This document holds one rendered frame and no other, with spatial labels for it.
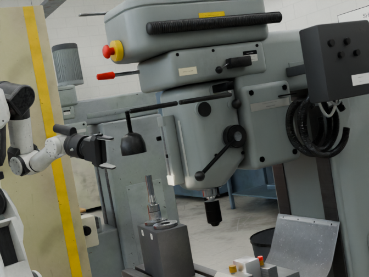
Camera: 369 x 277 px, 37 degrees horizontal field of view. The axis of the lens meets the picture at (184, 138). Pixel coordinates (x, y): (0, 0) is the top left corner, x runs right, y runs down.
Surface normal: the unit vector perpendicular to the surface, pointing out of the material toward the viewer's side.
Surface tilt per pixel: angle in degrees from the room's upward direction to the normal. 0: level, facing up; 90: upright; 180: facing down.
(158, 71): 90
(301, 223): 63
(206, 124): 90
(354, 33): 90
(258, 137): 90
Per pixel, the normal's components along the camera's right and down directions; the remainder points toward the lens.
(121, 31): -0.86, 0.17
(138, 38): -0.37, 0.11
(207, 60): 0.47, -0.04
